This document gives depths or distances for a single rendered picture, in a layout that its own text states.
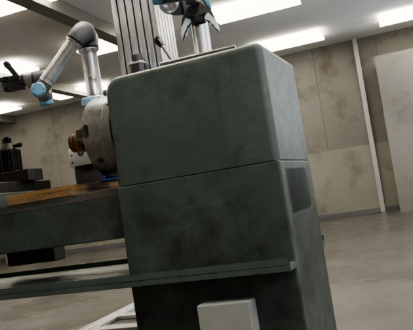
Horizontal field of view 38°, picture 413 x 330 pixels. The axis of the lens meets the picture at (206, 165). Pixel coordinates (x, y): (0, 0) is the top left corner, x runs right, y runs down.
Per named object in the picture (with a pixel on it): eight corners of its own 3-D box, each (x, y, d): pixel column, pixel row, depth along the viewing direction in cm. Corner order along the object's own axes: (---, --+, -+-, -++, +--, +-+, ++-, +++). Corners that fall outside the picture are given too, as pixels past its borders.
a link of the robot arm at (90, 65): (86, 123, 315) (71, 23, 318) (90, 127, 330) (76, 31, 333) (108, 120, 316) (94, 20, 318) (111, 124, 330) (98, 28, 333)
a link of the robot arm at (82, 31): (96, 23, 307) (42, 101, 304) (99, 29, 318) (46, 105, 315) (77, 11, 307) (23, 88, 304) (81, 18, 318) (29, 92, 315)
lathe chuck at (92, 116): (149, 164, 251) (131, 91, 247) (113, 180, 221) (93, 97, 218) (130, 167, 254) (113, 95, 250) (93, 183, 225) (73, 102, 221)
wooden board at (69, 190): (119, 190, 255) (118, 181, 255) (71, 195, 222) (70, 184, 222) (61, 200, 266) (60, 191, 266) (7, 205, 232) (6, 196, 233)
